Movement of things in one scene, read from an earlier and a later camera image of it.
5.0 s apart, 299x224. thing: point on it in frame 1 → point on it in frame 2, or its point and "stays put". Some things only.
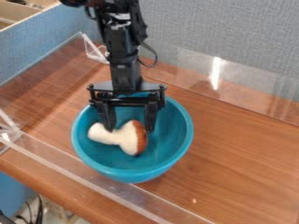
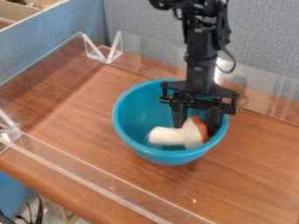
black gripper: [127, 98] → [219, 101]
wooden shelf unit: [16, 10] stays put
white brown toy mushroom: [129, 136] → [191, 135]
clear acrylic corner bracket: [96, 52] stays put
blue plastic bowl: [108, 162] → [139, 111]
